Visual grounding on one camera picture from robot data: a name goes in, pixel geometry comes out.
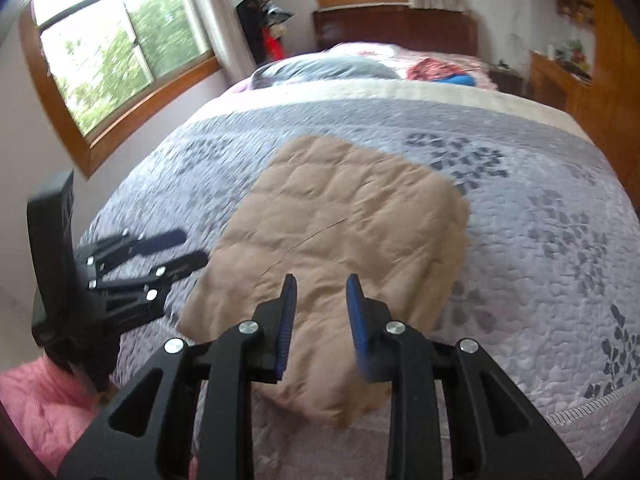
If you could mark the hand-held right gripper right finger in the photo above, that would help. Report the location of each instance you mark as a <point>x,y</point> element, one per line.
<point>356,320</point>

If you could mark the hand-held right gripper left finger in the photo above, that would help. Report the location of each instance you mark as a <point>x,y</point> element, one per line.
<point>287,320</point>

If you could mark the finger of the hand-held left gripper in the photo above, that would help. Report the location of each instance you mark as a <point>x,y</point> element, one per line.
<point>175,270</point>
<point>150,242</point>

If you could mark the tan quilted blanket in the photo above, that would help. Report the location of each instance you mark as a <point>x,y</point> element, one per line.
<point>340,220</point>

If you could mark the person's left forearm pink sleeve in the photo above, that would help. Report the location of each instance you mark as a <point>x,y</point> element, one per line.
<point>45,410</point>

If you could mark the bed with grey quilt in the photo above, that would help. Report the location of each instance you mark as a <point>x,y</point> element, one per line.
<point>525,260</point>

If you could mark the large wooden-framed window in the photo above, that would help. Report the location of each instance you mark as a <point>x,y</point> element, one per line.
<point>130,45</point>

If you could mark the red object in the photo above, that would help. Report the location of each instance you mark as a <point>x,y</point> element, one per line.
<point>274,45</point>

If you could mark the black corner stand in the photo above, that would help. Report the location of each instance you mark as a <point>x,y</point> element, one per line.
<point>247,30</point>

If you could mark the grey pillow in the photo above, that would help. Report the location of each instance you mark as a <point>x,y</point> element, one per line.
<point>320,67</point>

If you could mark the blue cloth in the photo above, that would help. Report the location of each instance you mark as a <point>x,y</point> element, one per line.
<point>460,80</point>

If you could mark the red patterned cloth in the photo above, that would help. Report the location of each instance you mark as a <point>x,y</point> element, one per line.
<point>430,67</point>

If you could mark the pink floral bedsheet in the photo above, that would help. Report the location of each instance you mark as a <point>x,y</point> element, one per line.
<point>380,52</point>

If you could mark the dark wooden nightstand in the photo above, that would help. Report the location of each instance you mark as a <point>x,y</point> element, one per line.
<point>505,80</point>

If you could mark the dark wooden headboard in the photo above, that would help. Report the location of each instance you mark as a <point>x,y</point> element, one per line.
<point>400,27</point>

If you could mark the wooden cabinet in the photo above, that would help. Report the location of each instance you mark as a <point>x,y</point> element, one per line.
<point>550,85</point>

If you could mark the small potted plant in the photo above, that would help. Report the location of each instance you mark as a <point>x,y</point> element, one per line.
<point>576,50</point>

